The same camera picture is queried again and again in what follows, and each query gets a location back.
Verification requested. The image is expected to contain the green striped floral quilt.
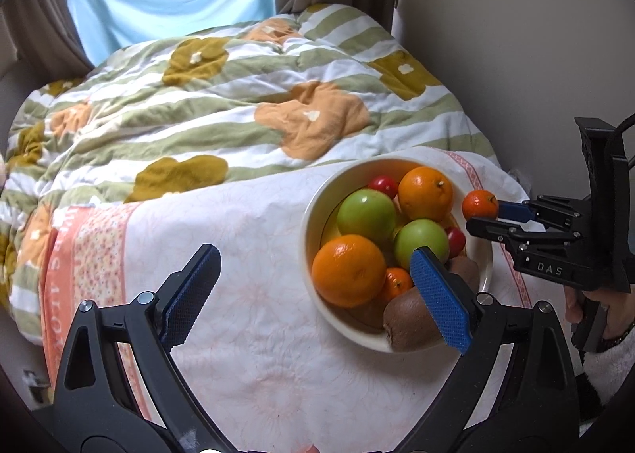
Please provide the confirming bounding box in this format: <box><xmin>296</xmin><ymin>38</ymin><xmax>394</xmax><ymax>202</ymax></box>
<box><xmin>0</xmin><ymin>3</ymin><xmax>502</xmax><ymax>345</ymax></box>

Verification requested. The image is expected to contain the small mandarin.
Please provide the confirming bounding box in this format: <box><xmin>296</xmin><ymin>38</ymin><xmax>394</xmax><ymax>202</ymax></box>
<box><xmin>379</xmin><ymin>267</ymin><xmax>414</xmax><ymax>304</ymax></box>

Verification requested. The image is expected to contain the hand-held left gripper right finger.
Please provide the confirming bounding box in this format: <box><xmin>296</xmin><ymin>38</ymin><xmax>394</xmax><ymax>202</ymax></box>
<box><xmin>397</xmin><ymin>246</ymin><xmax>580</xmax><ymax>453</ymax></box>

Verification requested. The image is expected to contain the black cable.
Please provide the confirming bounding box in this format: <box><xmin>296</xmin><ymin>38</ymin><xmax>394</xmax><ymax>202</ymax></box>
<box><xmin>615</xmin><ymin>111</ymin><xmax>635</xmax><ymax>156</ymax></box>

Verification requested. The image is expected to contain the brown kiwi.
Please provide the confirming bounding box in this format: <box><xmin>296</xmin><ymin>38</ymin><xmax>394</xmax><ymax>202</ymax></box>
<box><xmin>446</xmin><ymin>255</ymin><xmax>481</xmax><ymax>292</ymax></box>

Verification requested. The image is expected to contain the mandarin with green stem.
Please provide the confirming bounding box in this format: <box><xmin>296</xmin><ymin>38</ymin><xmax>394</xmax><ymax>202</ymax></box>
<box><xmin>462</xmin><ymin>190</ymin><xmax>499</xmax><ymax>222</ymax></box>

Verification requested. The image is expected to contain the kiwi with green sticker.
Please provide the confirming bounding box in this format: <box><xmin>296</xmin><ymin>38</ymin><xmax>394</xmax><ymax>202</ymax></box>
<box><xmin>382</xmin><ymin>287</ymin><xmax>447</xmax><ymax>353</ymax></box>

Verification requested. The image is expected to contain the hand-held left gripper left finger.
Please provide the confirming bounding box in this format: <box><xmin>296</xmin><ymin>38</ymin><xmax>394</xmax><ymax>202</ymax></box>
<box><xmin>50</xmin><ymin>244</ymin><xmax>222</xmax><ymax>451</ymax></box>

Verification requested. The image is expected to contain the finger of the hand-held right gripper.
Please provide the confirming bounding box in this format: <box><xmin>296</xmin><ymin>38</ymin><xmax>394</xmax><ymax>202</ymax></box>
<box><xmin>466</xmin><ymin>217</ymin><xmax>582</xmax><ymax>248</ymax></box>
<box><xmin>498</xmin><ymin>195</ymin><xmax>587</xmax><ymax>230</ymax></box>

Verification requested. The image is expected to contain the person's right hand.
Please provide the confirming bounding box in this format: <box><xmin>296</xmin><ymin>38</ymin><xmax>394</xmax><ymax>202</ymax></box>
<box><xmin>564</xmin><ymin>284</ymin><xmax>635</xmax><ymax>349</ymax></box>

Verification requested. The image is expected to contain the small red cherry tomato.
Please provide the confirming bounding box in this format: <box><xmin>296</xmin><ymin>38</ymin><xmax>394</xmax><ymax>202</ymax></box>
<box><xmin>445</xmin><ymin>227</ymin><xmax>466</xmax><ymax>258</ymax></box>

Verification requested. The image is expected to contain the person's right forearm white sleeve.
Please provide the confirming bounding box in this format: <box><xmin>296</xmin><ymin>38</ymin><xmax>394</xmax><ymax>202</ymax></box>
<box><xmin>578</xmin><ymin>334</ymin><xmax>635</xmax><ymax>426</ymax></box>

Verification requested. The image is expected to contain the dark bracelet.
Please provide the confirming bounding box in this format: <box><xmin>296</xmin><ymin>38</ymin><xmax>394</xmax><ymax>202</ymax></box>
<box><xmin>597</xmin><ymin>326</ymin><xmax>635</xmax><ymax>353</ymax></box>

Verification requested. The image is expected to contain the large orange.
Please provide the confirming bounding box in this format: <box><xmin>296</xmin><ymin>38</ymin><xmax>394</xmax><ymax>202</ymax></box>
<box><xmin>312</xmin><ymin>234</ymin><xmax>388</xmax><ymax>309</ymax></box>
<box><xmin>398</xmin><ymin>166</ymin><xmax>454</xmax><ymax>222</ymax></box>

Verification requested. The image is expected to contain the cream bowl with yellow pattern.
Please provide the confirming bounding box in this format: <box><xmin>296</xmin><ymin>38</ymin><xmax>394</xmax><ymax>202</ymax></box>
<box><xmin>300</xmin><ymin>157</ymin><xmax>494</xmax><ymax>353</ymax></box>

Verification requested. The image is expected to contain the green apple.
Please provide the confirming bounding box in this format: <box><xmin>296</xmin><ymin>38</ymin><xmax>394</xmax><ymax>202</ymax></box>
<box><xmin>337</xmin><ymin>188</ymin><xmax>398</xmax><ymax>250</ymax></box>
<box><xmin>394</xmin><ymin>219</ymin><xmax>450</xmax><ymax>263</ymax></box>

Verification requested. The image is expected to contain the white and pink towel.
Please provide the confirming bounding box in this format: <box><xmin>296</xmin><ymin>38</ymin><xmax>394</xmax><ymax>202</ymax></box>
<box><xmin>37</xmin><ymin>146</ymin><xmax>531</xmax><ymax>453</ymax></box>

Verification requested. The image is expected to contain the large red tomato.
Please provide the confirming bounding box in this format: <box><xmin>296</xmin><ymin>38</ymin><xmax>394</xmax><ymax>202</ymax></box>
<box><xmin>368</xmin><ymin>176</ymin><xmax>399</xmax><ymax>200</ymax></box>

